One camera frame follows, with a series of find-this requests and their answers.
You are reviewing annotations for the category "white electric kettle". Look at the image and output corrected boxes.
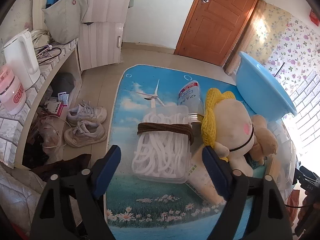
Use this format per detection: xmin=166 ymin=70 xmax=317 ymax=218
xmin=3 ymin=28 xmax=41 ymax=91

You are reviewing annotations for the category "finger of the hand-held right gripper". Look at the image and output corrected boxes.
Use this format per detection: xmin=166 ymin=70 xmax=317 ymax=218
xmin=296 ymin=165 xmax=320 ymax=190

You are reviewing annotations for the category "white quilted blanket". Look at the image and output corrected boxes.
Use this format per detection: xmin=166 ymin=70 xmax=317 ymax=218
xmin=0 ymin=164 xmax=47 ymax=232

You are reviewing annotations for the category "blue plastic basin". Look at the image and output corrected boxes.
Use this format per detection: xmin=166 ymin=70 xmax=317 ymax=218
xmin=236 ymin=51 xmax=297 ymax=121

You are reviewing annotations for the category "red wall sign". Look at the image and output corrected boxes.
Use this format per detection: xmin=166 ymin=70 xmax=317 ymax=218
xmin=309 ymin=8 xmax=320 ymax=27

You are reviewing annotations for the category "brown cord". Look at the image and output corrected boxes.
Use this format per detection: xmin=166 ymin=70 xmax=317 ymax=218
xmin=137 ymin=122 xmax=195 ymax=146

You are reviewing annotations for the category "orange cloth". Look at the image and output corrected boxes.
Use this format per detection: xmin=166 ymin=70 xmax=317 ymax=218
xmin=286 ymin=190 xmax=301 ymax=221

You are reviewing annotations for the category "clear plastic bottle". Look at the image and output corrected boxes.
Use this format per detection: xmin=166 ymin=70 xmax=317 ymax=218
xmin=178 ymin=80 xmax=204 ymax=115

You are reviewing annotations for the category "white sneaker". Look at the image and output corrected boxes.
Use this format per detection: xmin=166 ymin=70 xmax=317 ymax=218
xmin=63 ymin=120 xmax=107 ymax=147
xmin=67 ymin=100 xmax=108 ymax=127

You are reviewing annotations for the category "grey tote bag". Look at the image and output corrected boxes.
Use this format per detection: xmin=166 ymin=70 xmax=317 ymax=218
xmin=41 ymin=0 xmax=88 ymax=44

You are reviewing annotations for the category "black cable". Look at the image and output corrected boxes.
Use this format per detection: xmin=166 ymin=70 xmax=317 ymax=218
xmin=34 ymin=44 xmax=62 ymax=66

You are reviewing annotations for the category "printed landscape desktop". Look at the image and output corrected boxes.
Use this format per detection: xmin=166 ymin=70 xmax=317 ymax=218
xmin=105 ymin=64 xmax=300 ymax=240

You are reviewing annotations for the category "pink drinking bottle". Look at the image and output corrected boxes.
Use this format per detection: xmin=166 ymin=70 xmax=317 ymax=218
xmin=0 ymin=64 xmax=26 ymax=112

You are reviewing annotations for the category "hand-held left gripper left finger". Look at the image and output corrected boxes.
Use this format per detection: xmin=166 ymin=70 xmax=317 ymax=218
xmin=30 ymin=144 xmax=123 ymax=240

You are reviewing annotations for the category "clear box of white picks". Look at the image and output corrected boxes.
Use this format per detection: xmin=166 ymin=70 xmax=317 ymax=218
xmin=132 ymin=105 xmax=193 ymax=183

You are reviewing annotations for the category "brown plush toy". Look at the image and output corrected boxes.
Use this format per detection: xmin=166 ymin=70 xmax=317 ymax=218
xmin=249 ymin=114 xmax=280 ymax=166

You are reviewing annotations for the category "clear plastic bag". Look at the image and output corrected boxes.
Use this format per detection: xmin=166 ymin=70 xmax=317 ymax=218
xmin=36 ymin=115 xmax=64 ymax=157

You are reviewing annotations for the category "brick pattern shelf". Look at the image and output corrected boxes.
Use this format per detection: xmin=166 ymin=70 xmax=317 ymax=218
xmin=0 ymin=39 xmax=83 ymax=168

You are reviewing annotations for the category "white cabinet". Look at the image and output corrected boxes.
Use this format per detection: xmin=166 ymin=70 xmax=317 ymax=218
xmin=78 ymin=0 xmax=136 ymax=71

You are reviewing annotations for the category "dark brown cloth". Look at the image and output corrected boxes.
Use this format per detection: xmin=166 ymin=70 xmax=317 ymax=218
xmin=29 ymin=153 xmax=92 ymax=182

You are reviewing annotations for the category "clear plastic container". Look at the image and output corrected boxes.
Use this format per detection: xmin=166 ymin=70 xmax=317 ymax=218
xmin=269 ymin=120 xmax=297 ymax=202

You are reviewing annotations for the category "white plush toy yellow hood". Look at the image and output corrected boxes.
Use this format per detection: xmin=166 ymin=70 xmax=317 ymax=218
xmin=201 ymin=87 xmax=256 ymax=177

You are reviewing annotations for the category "clear jar with metal lid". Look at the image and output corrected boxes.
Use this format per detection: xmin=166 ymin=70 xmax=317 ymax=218
xmin=187 ymin=113 xmax=206 ymax=132

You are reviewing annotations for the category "wooden door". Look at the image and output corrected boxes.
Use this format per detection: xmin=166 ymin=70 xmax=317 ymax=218
xmin=174 ymin=0 xmax=267 ymax=67

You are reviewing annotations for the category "beige drink cup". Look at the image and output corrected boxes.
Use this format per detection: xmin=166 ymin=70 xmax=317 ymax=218
xmin=186 ymin=145 xmax=227 ymax=205

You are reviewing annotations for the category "pink small box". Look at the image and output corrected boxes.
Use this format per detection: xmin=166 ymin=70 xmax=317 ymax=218
xmin=47 ymin=100 xmax=68 ymax=117

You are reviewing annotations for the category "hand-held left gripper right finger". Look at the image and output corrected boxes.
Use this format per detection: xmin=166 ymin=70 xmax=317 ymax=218
xmin=201 ymin=146 xmax=293 ymax=240

